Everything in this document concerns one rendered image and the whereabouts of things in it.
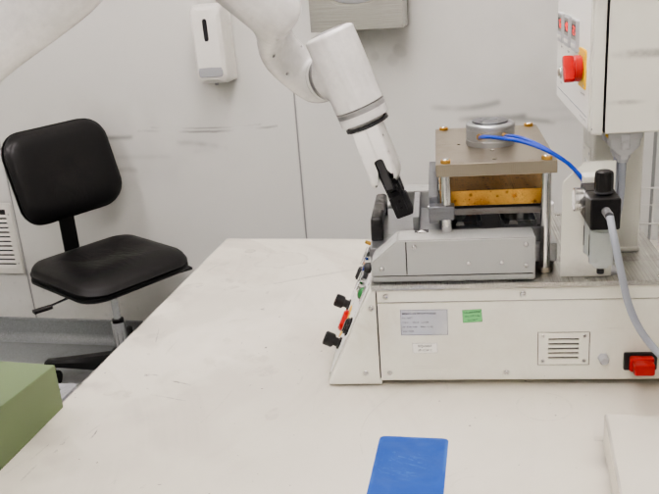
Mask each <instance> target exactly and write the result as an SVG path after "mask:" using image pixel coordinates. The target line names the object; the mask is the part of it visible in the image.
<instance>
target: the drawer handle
mask: <svg viewBox="0 0 659 494"><path fill-rule="evenodd" d="M387 215H388V208H387V196H386V194H378V195H377V197H376V201H375V205H374V208H373V213H372V217H371V237H372V240H373V241H377V240H383V223H384V218H385V216H387Z"/></svg>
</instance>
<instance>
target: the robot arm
mask: <svg viewBox="0 0 659 494"><path fill-rule="evenodd" d="M102 1H103V0H0V82H1V81H2V80H3V79H5V78H6V77H7V76H8V75H9V74H11V73H12V72H13V71H15V70H16V69H17V68H18V67H20V66H21V65H22V64H24V63H25V62H26V61H28V60H29V59H30V58H32V57H33V56H35V55H36V54H37V53H39V52H40V51H41V50H43V49H44V48H46V47H47V46H48V45H50V44H51V43H52V42H54V41H55V40H56V39H58V38H59V37H60V36H62V35H63V34H65V33H66V32H67V31H69V30H70V29H71V28H73V27H74V26H75V25H77V24H78V23H79V22H80V21H82V20H83V19H84V18H85V17H86V16H88V15H89V14H90V13H91V12H92V11H93V10H94V9H95V8H96V7H97V6H98V5H99V4H100V3H101V2H102ZM215 1H216V2H217V3H219V4H220V5H221V6H222V7H224V8H225V9H226V10H227V11H229V12H230V13H231V14H232V15H234V16H235V17H236V18H237V19H239V20H240V21H241V22H242V23H244V24H245V25H246V26H248V27H249V28H250V29H251V30H252V31H253V32H254V34H255V35H256V39H257V46H258V51H259V55H260V58H261V60H262V62H263V64H264V65H265V67H266V68H267V70H268V71H269V72H270V73H271V74H272V75H273V76H274V77H275V78H276V79H277V80H278V81H279V82H281V83H282V84H283V85H284V86H286V87H287V88H288V89H289V90H291V91H292V92H293V93H295V94H296V95H297V96H299V97H300V98H302V99H304V100H306V101H308V102H311V103H325V102H328V101H330V103H331V105H332V107H333V110H334V112H335V114H336V116H337V119H338V121H339V123H340V125H341V128H342V129H347V130H346V133H347V134H353V136H354V140H355V143H356V146H357V149H358V151H359V154H360V157H361V159H362V162H363V165H364V167H365V170H366V172H367V175H368V177H369V180H370V183H371V185H372V187H373V188H377V187H378V185H379V181H381V183H382V186H383V188H384V190H385V192H386V194H387V196H388V200H389V202H390V205H391V207H392V209H393V211H394V214H395V216H396V217H397V218H398V219H401V218H403V217H406V216H409V215H411V214H413V211H414V207H413V205H412V202H411V200H410V198H409V195H408V193H407V191H406V190H405V188H404V185H403V183H402V180H401V178H400V171H401V165H400V161H399V159H398V156H397V153H396V150H395V148H394V145H393V143H392V141H391V138H390V136H389V133H388V131H387V129H386V126H385V124H384V122H383V121H384V120H385V119H387V118H388V114H387V113H386V111H387V110H388V108H387V105H386V102H385V100H384V98H383V96H382V93H381V91H380V87H379V85H378V82H377V80H376V77H375V75H374V73H373V70H372V68H371V65H370V63H369V61H368V58H367V56H366V53H365V51H364V49H363V46H362V44H361V41H360V39H359V37H358V34H357V32H356V29H355V27H354V25H353V24H352V23H346V24H342V25H337V26H335V27H333V28H330V29H328V30H326V31H324V32H322V33H320V34H318V35H316V36H314V37H312V38H311V39H310V40H309V41H308V42H307V43H306V47H307V48H306V47H305V46H304V45H303V44H302V43H301V42H300V41H299V40H298V39H297V37H296V36H295V34H294V33H293V31H292V29H293V28H294V26H295V25H296V23H297V22H298V20H299V18H300V14H301V4H300V1H299V0H215Z"/></svg>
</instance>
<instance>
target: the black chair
mask: <svg viewBox="0 0 659 494"><path fill-rule="evenodd" d="M1 159H2V163H3V166H4V169H5V172H6V174H7V177H8V179H9V182H10V184H11V187H12V190H13V193H14V196H15V198H16V201H17V204H18V207H19V209H20V212H21V214H22V216H23V217H24V218H25V220H27V221H28V222H30V223H32V224H35V225H45V224H49V223H52V222H57V221H59V225H60V230H61V235H62V240H63V245H64V250H65V252H63V253H60V254H57V255H54V256H51V257H48V258H45V259H42V260H40V261H38V262H37V263H35V264H34V265H33V267H32V268H31V272H30V277H31V283H32V284H34V285H36V286H38V287H40V288H43V289H45V290H48V291H50V292H53V293H55V294H58V295H60V296H62V297H65V298H64V299H62V300H60V301H58V302H56V303H53V304H51V305H47V306H44V307H40V308H37V309H34V310H32V312H33V313H34V314H35V315H36V314H39V313H43V312H46V311H49V310H52V309H53V306H55V305H57V304H59V303H62V302H64V301H66V300H68V299H70V300H72V301H75V302H77V303H80V304H86V305H88V304H99V303H104V302H107V301H110V300H111V306H112V312H113V318H112V321H111V325H112V329H113V335H114V341H115V346H116V347H115V348H113V349H112V351H107V352H100V353H92V354H84V355H77V356H69V357H60V358H50V359H47V360H46V361H45V363H44V365H54V366H55V370H56V368H60V369H78V370H90V371H95V370H96V369H97V368H98V367H99V366H100V365H101V364H102V363H103V362H104V361H105V360H106V359H107V358H108V357H109V356H110V355H111V354H112V353H113V352H114V351H115V350H116V349H117V348H118V347H119V346H120V345H121V344H122V343H123V342H124V341H125V340H126V339H127V338H128V337H129V336H130V335H131V334H132V333H133V329H132V326H130V325H128V326H126V320H125V319H124V317H122V316H121V310H120V304H119V298H118V297H121V296H123V295H126V294H129V293H130V292H133V291H135V290H138V289H140V288H143V287H145V286H148V285H150V284H153V283H156V282H158V281H161V280H163V279H166V278H168V277H171V276H173V275H176V274H178V273H181V272H187V271H190V270H192V267H191V266H189V265H188V261H187V257H186V256H185V255H184V254H183V252H182V251H180V250H179V249H178V248H176V247H173V246H169V245H166V244H163V243H159V242H156V241H152V240H149V239H146V238H142V237H139V236H136V235H132V234H121V235H115V236H111V237H108V238H105V239H102V240H99V241H96V242H93V243H89V244H86V245H83V246H80V247H79V243H78V238H77V232H76V223H75V217H74V216H76V215H79V214H82V213H85V212H89V211H92V210H95V209H98V208H101V207H104V206H107V205H109V204H111V203H112V202H114V201H115V200H116V199H117V197H118V196H119V194H120V192H121V189H122V178H121V175H120V172H119V169H118V166H117V163H116V160H115V157H114V154H113V152H112V149H111V146H110V143H109V140H108V137H107V134H106V132H105V130H104V129H103V127H102V126H101V125H100V124H99V123H97V122H96V121H93V120H91V119H86V118H84V119H74V120H70V121H65V122H61V123H53V124H49V125H45V126H41V127H37V128H32V129H28V130H23V131H19V132H15V133H13V134H10V135H9V136H8V137H7V138H6V139H5V140H4V142H3V144H2V147H1ZM56 374H57V379H58V383H61V382H62V379H63V374H62V372H61V371H60V370H56Z"/></svg>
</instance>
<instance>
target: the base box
mask: <svg viewBox="0 0 659 494"><path fill-rule="evenodd" d="M628 287H629V290H630V295H631V298H632V302H633V305H634V310H635V312H636V314H637V317H638V319H639V321H640V323H641V324H642V326H643V328H644V329H645V331H646V332H647V334H648V335H649V337H650V338H651V339H652V341H653V342H654V343H655V344H656V345H657V346H658V347H659V285H628ZM445 379H659V359H658V358H657V357H656V356H655V355H654V354H653V353H652V352H651V351H650V349H649V348H648V347H647V346H646V345H645V343H644V342H643V341H642V339H641V338H640V336H639V335H638V333H637V332H636V330H635V328H634V326H633V324H632V322H631V319H630V317H629V315H628V312H627V309H626V307H625V303H624V300H623V296H622V292H621V287H620V285H615V286H565V287H516V288H467V289H418V290H371V286H370V289H369V291H368V293H367V295H366V298H365V300H364V302H363V305H362V307H361V309H360V311H359V314H358V316H357V318H356V321H355V322H354V324H353V326H352V329H351V331H350V333H349V336H348V338H347V340H346V342H345V345H344V347H343V349H342V352H341V354H340V356H339V358H338V361H337V363H336V365H335V367H334V370H333V372H332V374H331V377H330V379H329V384H382V381H383V380H445Z"/></svg>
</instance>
